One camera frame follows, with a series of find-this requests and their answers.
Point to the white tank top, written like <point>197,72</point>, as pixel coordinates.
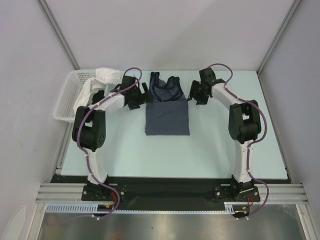
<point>103,76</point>

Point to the white plastic basket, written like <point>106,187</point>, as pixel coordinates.
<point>71,89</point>

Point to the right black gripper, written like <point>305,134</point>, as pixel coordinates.
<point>195,85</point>

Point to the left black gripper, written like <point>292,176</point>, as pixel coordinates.
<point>142,99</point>

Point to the left aluminium frame post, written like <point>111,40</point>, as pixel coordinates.
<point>49,16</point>

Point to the aluminium front rail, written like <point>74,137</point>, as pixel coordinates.
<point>72,193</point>

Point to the right aluminium frame post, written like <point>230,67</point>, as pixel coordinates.
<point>279,34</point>

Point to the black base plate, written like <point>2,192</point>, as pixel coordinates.
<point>169,194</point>

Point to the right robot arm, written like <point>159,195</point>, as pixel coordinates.
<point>244,125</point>

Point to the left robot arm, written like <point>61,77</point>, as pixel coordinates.
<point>90,131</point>

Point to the black tank top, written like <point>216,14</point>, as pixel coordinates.
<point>98,97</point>

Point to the aluminium frame post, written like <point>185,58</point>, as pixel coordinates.
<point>279,34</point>
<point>49,16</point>

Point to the blue tank top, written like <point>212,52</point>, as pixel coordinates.
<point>167,114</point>

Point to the slotted cable duct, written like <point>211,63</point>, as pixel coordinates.
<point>94,208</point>

